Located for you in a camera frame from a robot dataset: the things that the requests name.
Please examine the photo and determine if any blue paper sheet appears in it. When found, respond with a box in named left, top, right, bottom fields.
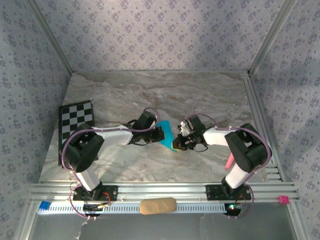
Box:
left=155, top=120, right=180, bottom=153

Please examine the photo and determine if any pink cylinder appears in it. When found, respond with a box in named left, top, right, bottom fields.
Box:
left=224, top=153, right=235, bottom=170

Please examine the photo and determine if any tan cork block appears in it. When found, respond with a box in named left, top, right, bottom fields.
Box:
left=139, top=197, right=178, bottom=215

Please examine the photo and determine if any black and white checkerboard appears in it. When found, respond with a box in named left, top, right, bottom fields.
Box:
left=58, top=99, right=96, bottom=167

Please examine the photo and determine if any black controller board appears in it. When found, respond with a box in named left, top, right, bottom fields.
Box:
left=82, top=203, right=105, bottom=217
left=223, top=202, right=243, bottom=217

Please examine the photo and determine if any long aluminium mounting rail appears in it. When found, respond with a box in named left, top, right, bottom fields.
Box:
left=24, top=182, right=301, bottom=203

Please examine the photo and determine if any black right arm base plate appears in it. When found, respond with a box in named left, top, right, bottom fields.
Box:
left=205, top=184, right=252, bottom=201

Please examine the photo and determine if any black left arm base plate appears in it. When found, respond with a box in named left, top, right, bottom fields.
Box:
left=72, top=185, right=119, bottom=202

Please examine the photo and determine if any aluminium side rail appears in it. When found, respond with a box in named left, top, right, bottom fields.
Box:
left=241, top=71, right=283, bottom=181

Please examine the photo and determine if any white slotted cable duct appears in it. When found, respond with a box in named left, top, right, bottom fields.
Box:
left=36, top=201, right=242, bottom=215

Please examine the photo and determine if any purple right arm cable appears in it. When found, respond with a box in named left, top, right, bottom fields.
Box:
left=183, top=112, right=273, bottom=220

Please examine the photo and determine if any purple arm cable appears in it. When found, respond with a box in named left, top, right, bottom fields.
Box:
left=183, top=112, right=273, bottom=220
left=60, top=106, right=161, bottom=221

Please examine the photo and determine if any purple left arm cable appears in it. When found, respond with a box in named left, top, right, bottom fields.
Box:
left=60, top=106, right=161, bottom=221

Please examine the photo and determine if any aluminium frame post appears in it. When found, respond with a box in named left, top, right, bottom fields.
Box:
left=24, top=0, right=75, bottom=75
left=248, top=0, right=298, bottom=76

